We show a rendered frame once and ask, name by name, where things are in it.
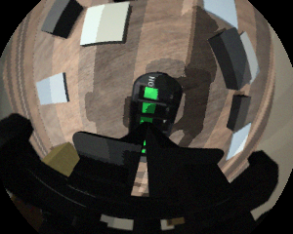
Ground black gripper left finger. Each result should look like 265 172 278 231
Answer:
72 122 149 191

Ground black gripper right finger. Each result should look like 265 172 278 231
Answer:
146 122 225 198

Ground dark grey controller unit with green rocker switches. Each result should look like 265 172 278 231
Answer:
128 71 183 137

